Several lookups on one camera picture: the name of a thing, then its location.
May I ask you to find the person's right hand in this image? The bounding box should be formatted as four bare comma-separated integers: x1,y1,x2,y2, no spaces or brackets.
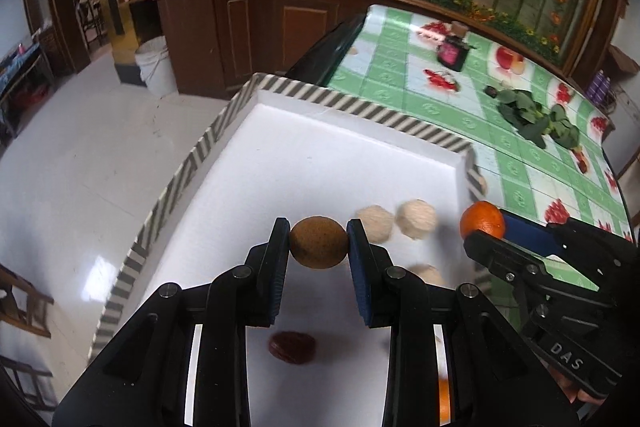
550,369,603,405

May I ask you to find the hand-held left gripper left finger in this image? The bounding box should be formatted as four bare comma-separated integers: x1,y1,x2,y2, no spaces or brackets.
51,217,292,427

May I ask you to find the white bucket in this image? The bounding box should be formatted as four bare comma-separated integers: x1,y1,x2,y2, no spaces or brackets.
135,36,178,98

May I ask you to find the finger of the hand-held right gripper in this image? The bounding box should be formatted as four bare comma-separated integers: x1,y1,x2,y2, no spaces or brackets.
500,209,633,293
465,231,551,303

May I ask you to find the wooden cabinet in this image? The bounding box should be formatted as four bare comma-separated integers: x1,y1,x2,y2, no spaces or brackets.
112,0,371,100

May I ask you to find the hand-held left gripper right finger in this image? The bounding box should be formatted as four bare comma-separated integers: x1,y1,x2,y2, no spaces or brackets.
346,218,583,427

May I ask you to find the medium orange mandarin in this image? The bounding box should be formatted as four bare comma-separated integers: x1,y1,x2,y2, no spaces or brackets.
460,201,507,240

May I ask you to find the light brown longan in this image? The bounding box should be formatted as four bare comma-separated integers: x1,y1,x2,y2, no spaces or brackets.
290,216,349,269

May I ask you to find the green fruit print tablecloth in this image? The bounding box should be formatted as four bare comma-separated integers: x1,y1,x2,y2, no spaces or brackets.
325,4,631,243

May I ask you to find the wooden chair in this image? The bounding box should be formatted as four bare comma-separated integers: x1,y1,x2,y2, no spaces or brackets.
0,264,56,413

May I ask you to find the cardboard box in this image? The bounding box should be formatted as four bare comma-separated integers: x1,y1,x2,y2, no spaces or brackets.
607,44,640,72

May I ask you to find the large orange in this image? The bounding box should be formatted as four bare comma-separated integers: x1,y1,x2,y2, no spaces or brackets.
437,377,453,424

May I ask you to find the red date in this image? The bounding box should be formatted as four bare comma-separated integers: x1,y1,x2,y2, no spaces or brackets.
268,331,317,364

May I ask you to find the white tray with striped rim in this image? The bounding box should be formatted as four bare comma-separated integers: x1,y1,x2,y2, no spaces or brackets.
87,72,488,427

